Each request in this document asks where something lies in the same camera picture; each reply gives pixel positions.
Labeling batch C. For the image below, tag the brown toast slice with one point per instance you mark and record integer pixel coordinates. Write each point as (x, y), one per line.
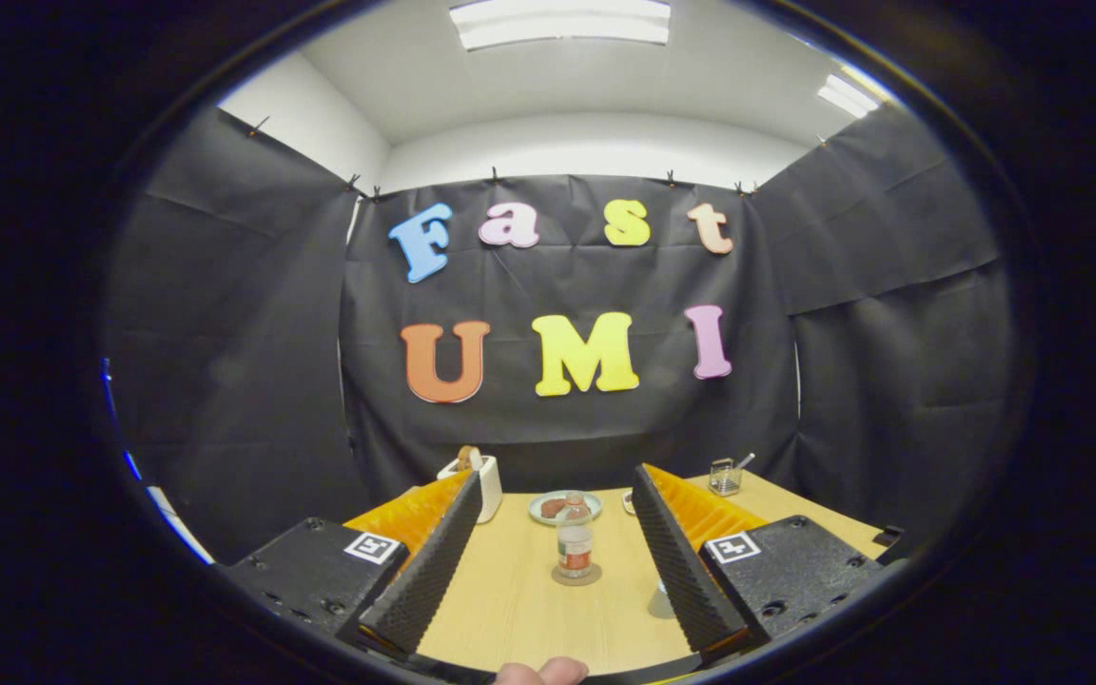
(467, 459)

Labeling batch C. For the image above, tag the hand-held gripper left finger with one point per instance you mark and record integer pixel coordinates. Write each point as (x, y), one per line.
(429, 566)

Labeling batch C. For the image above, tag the brown meat slice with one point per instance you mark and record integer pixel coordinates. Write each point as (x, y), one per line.
(553, 508)

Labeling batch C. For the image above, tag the pale green plate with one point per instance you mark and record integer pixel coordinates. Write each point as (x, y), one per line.
(538, 518)

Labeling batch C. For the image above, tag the clear juice bottle red label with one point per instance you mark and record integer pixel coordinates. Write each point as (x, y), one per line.
(575, 542)

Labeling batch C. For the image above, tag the black table clamp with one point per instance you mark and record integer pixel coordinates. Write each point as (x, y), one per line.
(888, 537)

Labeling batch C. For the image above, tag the small ceiling light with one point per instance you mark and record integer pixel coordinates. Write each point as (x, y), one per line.
(848, 95)

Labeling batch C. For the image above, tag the round brown coaster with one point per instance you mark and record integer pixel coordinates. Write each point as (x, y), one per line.
(594, 577)

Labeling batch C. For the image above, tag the white cup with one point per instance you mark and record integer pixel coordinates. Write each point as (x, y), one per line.
(662, 601)

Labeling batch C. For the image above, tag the wooden table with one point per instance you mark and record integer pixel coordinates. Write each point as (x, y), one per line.
(510, 609)

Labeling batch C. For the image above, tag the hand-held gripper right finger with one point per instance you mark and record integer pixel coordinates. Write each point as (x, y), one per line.
(681, 571)

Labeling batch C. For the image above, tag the white toaster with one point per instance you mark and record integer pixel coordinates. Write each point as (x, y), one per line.
(491, 495)

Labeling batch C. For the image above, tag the long ceiling light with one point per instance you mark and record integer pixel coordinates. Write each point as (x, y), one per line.
(562, 24)

